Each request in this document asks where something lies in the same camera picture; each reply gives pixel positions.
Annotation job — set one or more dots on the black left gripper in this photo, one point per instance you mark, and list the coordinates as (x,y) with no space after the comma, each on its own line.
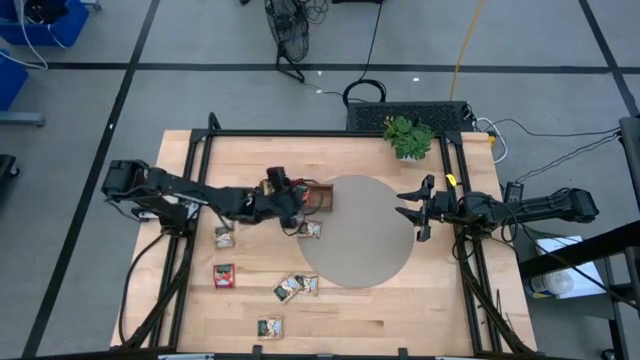
(282,205)

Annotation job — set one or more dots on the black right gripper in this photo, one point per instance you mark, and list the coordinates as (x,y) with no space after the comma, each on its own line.
(442,207)

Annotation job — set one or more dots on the yellow tea packet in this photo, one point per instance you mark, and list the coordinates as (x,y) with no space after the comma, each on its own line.
(266,188)

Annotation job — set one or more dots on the red tea packet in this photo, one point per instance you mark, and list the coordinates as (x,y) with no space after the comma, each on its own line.
(297,186)
(306,187)
(224,276)

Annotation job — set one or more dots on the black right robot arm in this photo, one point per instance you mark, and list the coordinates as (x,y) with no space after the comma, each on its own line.
(550,205)

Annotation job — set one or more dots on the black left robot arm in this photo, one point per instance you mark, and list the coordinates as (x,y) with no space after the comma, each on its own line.
(200,192)

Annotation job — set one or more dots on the wooden compartment tea box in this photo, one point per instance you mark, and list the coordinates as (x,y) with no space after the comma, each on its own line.
(322,197)

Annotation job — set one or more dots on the small yellow clip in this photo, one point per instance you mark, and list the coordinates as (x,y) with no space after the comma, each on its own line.
(451,179)

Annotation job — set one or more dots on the round grey mat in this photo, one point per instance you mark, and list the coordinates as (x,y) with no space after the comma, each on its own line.
(360,235)

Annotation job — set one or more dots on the green plant in white pot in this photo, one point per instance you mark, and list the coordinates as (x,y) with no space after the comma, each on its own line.
(407,140)

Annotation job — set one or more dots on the black power adapter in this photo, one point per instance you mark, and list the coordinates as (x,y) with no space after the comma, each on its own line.
(514,192)

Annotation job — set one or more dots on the black perforated computer case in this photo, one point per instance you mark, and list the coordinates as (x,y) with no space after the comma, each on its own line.
(365,116)

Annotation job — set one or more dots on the white cylindrical canister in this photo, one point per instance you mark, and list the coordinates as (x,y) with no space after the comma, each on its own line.
(550,285)

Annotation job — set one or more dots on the black metal stand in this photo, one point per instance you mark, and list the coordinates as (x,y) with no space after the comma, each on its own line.
(575,252)

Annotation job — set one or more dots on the black floor fan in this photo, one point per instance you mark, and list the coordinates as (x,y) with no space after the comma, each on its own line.
(287,30)

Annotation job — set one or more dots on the white cardboard box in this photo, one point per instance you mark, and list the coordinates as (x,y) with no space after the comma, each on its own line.
(585,272)

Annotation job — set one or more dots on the silver aluminium bar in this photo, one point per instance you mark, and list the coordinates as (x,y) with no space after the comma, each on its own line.
(185,357)

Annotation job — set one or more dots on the blue plastic bin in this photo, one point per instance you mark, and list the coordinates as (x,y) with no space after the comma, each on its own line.
(75,25)
(12,80)

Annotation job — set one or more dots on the black caster base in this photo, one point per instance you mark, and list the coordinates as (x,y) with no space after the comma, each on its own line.
(7,167)

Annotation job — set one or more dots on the black aluminium table frame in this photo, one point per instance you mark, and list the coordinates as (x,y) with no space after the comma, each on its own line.
(325,133)

